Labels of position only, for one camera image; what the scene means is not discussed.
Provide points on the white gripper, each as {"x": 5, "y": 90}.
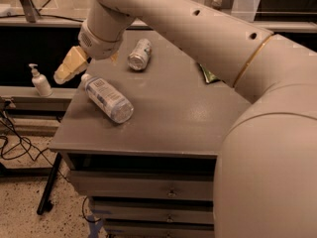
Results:
{"x": 96, "y": 46}

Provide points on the blue plastic water bottle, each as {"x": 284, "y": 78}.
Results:
{"x": 110, "y": 100}

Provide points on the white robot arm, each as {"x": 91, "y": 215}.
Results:
{"x": 223, "y": 139}

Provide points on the white pump dispenser bottle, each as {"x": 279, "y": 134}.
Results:
{"x": 40, "y": 82}

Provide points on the silver drink can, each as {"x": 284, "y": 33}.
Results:
{"x": 139, "y": 57}

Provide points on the green chip bag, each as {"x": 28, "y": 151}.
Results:
{"x": 209, "y": 76}

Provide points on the grey drawer cabinet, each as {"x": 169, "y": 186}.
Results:
{"x": 151, "y": 176}

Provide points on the black metal table leg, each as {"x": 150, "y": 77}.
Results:
{"x": 45, "y": 204}

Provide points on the metal window frame rail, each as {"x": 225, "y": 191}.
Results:
{"x": 294, "y": 16}

